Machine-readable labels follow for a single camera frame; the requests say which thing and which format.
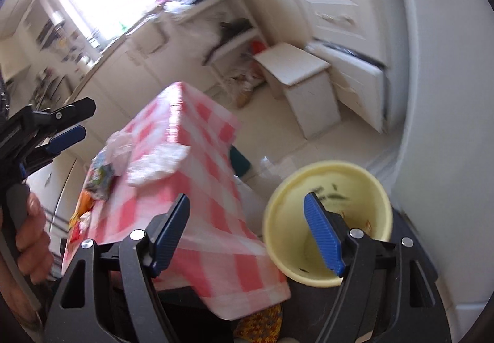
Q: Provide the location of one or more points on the metal chair frame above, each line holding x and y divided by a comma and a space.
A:
58, 219

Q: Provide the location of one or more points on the white paper tissue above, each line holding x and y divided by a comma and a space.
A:
158, 165

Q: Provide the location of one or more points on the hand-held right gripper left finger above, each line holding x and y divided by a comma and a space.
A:
173, 231

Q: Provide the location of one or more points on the colourful crochet cushion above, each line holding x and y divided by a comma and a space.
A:
258, 323

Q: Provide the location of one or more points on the white refrigerator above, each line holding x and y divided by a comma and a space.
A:
436, 115

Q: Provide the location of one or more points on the green bottle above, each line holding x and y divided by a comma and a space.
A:
123, 26

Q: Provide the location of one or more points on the white wooden stool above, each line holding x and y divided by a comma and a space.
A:
308, 103

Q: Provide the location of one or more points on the white hanging holder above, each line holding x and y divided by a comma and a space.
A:
146, 43

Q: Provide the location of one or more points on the pink checkered tablecloth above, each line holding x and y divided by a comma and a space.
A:
216, 242

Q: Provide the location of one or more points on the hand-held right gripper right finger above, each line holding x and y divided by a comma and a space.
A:
320, 231

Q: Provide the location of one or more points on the white plastic bag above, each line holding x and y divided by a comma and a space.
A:
119, 150

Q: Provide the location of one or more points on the orange red wrapper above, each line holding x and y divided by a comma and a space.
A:
81, 215

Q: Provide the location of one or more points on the white shelf rack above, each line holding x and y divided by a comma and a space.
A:
231, 43

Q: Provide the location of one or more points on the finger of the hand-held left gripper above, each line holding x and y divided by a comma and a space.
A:
67, 138
73, 108

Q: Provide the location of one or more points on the person's left hand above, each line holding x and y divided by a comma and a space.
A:
34, 246

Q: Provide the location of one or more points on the brown bag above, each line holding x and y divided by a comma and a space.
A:
245, 94

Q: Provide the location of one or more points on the yellow plastic bin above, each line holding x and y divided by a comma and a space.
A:
281, 219

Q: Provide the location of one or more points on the dark frying pan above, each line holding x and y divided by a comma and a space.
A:
235, 27

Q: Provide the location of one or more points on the white kitchen counter cabinet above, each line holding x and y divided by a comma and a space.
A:
131, 76

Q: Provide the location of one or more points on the red packet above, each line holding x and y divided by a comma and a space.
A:
257, 46

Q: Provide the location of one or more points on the crumpled white plastic bags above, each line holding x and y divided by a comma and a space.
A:
189, 1

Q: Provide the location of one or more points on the teal chair seat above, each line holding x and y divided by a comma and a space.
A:
241, 163

